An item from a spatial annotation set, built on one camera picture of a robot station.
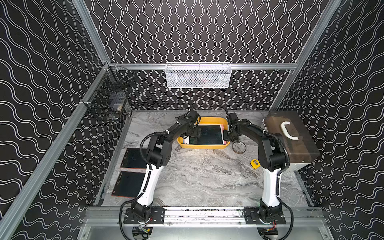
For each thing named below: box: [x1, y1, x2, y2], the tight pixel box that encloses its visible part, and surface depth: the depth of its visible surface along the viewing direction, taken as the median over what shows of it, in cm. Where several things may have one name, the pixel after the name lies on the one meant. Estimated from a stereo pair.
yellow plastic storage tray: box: [177, 117, 231, 149], surface depth 102 cm
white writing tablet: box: [183, 124, 225, 145], surface depth 103 cm
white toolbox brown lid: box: [262, 110, 320, 172], surface depth 89 cm
